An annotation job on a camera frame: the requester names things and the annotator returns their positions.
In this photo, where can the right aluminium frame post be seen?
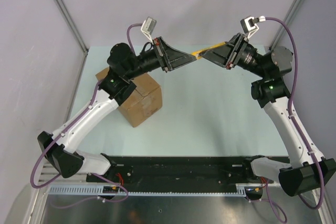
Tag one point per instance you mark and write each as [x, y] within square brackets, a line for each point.
[288, 19]

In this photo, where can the aluminium frame post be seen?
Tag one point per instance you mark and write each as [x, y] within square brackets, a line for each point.
[288, 19]
[71, 25]

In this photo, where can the brown cardboard express box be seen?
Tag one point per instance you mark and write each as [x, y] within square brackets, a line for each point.
[136, 102]

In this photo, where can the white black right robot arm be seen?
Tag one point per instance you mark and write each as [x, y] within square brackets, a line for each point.
[307, 169]

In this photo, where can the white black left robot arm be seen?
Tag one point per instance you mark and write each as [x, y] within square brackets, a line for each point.
[60, 147]

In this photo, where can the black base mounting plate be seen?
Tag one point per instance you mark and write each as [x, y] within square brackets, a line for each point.
[131, 169]

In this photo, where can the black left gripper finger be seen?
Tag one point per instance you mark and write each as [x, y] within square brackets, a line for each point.
[168, 50]
[176, 60]

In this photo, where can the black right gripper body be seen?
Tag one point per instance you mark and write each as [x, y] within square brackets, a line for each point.
[235, 55]

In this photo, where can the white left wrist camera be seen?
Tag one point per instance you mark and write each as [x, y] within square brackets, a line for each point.
[148, 27]

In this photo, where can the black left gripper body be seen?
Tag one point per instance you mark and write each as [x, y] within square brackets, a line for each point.
[159, 53]

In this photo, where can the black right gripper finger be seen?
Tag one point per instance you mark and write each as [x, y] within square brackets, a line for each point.
[237, 41]
[220, 56]

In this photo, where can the grey slotted cable duct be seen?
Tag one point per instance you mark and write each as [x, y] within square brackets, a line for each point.
[106, 190]

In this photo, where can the yellow utility knife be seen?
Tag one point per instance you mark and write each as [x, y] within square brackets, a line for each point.
[199, 53]

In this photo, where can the left aluminium frame post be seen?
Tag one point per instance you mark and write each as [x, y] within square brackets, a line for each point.
[71, 25]

